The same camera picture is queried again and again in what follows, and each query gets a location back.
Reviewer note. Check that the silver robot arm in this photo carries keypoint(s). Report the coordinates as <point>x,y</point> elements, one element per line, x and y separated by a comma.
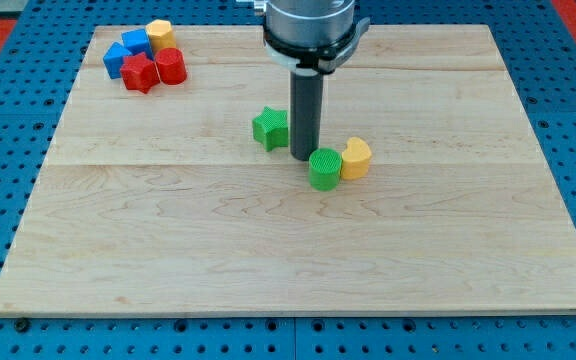
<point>310,37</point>

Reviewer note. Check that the yellow heart block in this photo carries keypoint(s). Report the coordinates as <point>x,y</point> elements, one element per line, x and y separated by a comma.
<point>356,158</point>

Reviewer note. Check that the green cylinder block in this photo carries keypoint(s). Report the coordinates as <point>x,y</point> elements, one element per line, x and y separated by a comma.
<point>324,169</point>

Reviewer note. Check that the green star block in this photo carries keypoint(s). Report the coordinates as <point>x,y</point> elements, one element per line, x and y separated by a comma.
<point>270,128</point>

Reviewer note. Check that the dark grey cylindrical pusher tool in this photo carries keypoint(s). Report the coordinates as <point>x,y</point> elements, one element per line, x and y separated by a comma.
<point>305,114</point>

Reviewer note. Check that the light wooden board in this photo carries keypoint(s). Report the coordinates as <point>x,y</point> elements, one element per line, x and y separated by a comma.
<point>162,205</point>

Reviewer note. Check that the red cylinder block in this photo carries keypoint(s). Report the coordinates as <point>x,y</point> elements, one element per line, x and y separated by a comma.
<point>171,66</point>

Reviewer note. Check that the red star block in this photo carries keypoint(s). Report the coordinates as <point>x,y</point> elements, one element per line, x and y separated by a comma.
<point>139,72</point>

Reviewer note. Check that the yellow hexagon block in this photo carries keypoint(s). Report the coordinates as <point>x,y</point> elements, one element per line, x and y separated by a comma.
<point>161,35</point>

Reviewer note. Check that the blue cube block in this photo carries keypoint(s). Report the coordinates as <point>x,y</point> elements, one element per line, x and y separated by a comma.
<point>137,41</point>

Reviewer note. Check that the blue pentagon block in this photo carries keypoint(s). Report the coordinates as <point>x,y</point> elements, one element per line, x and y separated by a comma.
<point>113,59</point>

